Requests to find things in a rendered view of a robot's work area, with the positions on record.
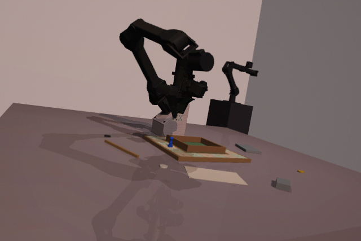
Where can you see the beige square ring with arrows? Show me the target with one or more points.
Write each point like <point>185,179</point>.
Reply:
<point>195,144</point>

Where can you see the white die with black pips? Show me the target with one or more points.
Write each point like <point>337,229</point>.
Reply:
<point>179,118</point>

